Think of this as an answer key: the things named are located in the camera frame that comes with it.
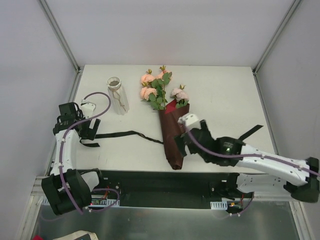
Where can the left aluminium frame post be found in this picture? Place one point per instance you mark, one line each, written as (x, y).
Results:
(59, 34)

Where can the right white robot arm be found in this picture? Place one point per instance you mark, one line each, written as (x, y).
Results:
(299, 177)

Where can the brown red wrapping paper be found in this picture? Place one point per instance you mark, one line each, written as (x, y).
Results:
(170, 128)

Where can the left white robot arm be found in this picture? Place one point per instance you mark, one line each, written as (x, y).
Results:
(66, 189)

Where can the right aluminium frame post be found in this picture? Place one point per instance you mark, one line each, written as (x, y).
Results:
(276, 35)

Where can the left white cable duct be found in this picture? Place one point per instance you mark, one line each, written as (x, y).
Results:
(96, 203)

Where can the white ribbed ceramic vase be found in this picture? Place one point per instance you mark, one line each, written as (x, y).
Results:
(118, 95)

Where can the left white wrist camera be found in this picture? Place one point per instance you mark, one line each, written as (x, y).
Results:
(87, 108)

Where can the right white cable duct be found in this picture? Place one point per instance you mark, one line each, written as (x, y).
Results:
(225, 204)

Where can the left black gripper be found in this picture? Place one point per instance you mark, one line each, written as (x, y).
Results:
(88, 130)

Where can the black ribbon with gold print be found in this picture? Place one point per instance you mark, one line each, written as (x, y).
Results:
(132, 132)

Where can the pink artificial flower bunch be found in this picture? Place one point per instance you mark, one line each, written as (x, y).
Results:
(153, 91)

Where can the white cable duct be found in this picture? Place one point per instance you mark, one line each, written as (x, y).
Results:
(225, 204)
(96, 203)

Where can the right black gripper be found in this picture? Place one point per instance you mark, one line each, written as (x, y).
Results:
(194, 139)

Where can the red object at bottom edge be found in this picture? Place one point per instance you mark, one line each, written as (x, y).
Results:
(37, 237)

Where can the aluminium frame post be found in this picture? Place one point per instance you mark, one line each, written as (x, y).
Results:
(276, 35)
(59, 34)

